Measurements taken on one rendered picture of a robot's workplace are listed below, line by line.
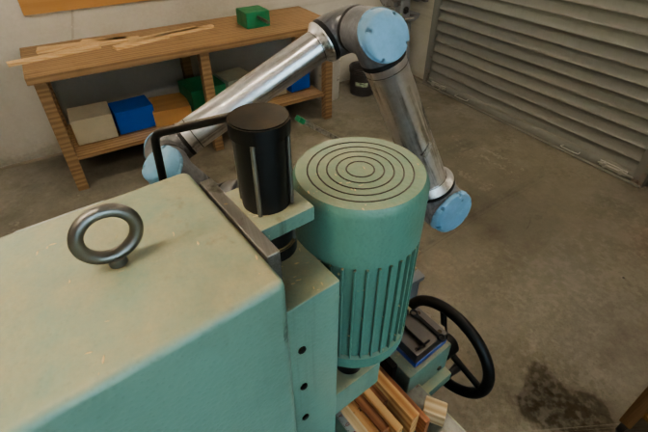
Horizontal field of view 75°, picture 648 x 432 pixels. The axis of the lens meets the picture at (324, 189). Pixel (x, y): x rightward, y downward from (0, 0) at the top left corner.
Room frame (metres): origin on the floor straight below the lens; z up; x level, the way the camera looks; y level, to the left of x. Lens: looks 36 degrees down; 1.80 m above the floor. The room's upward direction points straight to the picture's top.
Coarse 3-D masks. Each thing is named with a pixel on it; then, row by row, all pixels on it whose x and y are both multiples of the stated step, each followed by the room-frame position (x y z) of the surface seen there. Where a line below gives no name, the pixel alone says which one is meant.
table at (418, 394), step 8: (440, 376) 0.53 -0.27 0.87; (448, 376) 0.53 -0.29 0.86; (424, 384) 0.51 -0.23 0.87; (432, 384) 0.51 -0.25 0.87; (440, 384) 0.52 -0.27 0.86; (408, 392) 0.48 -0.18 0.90; (416, 392) 0.48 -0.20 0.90; (424, 392) 0.48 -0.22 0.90; (432, 392) 0.50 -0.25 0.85; (416, 400) 0.46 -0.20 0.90; (424, 400) 0.46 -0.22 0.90; (448, 416) 0.43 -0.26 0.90; (432, 424) 0.41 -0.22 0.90; (448, 424) 0.41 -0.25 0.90; (456, 424) 0.41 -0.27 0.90
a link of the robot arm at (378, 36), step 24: (360, 24) 1.00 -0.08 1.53; (384, 24) 0.98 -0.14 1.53; (360, 48) 0.99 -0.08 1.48; (384, 48) 0.97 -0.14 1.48; (384, 72) 0.99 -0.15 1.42; (408, 72) 1.02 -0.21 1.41; (384, 96) 1.01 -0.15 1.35; (408, 96) 1.01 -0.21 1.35; (408, 120) 1.01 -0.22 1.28; (408, 144) 1.01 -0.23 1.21; (432, 144) 1.04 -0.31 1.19; (432, 168) 1.03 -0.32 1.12; (432, 192) 1.02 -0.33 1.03; (456, 192) 1.03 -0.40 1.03; (432, 216) 1.00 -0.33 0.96; (456, 216) 1.02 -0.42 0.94
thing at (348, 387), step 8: (368, 368) 0.43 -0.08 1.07; (376, 368) 0.44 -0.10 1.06; (344, 376) 0.42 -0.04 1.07; (352, 376) 0.42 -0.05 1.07; (360, 376) 0.42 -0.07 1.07; (368, 376) 0.43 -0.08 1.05; (376, 376) 0.44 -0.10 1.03; (344, 384) 0.40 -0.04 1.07; (352, 384) 0.40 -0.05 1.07; (360, 384) 0.42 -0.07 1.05; (368, 384) 0.43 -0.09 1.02; (344, 392) 0.39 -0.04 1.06; (352, 392) 0.40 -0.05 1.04; (360, 392) 0.42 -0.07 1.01; (336, 400) 0.38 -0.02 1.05; (344, 400) 0.39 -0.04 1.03; (352, 400) 0.41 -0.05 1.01; (336, 408) 0.38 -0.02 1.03
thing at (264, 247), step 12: (204, 180) 0.40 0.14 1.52; (204, 192) 0.38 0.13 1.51; (216, 192) 0.37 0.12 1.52; (216, 204) 0.36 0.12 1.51; (228, 204) 0.35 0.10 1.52; (228, 216) 0.34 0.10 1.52; (240, 216) 0.33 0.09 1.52; (240, 228) 0.32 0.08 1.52; (252, 228) 0.32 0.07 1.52; (252, 240) 0.30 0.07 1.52; (264, 240) 0.30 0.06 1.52; (264, 252) 0.28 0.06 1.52; (276, 252) 0.28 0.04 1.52; (276, 264) 0.28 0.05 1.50
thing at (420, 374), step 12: (444, 348) 0.54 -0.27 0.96; (396, 360) 0.52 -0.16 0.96; (432, 360) 0.52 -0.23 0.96; (444, 360) 0.55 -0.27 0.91; (396, 372) 0.50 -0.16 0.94; (408, 372) 0.49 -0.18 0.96; (420, 372) 0.50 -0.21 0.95; (432, 372) 0.53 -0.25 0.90; (408, 384) 0.48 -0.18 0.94; (420, 384) 0.50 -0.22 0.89
